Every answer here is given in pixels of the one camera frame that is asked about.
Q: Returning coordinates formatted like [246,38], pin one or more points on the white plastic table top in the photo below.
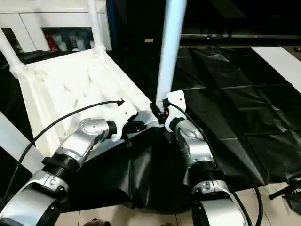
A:
[70,84]

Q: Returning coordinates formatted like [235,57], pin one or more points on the dark robot left foot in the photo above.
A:
[96,223]

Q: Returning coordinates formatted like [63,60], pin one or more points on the black floor stand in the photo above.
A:
[287,190]

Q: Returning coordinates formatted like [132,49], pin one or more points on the silver metal rail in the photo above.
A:
[235,36]

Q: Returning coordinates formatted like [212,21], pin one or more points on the white glass-door cabinet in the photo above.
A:
[56,19]

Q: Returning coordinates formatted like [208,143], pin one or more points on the small yellow label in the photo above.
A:
[149,40]

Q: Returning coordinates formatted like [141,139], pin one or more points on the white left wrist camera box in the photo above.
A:
[126,112]

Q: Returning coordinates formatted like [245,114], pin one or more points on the black work mat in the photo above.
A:
[244,113]

